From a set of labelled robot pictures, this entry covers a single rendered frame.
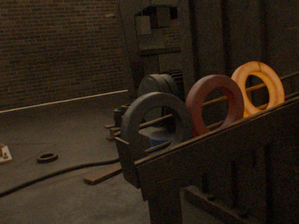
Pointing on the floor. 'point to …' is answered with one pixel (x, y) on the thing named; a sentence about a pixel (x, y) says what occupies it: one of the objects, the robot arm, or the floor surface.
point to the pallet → (119, 114)
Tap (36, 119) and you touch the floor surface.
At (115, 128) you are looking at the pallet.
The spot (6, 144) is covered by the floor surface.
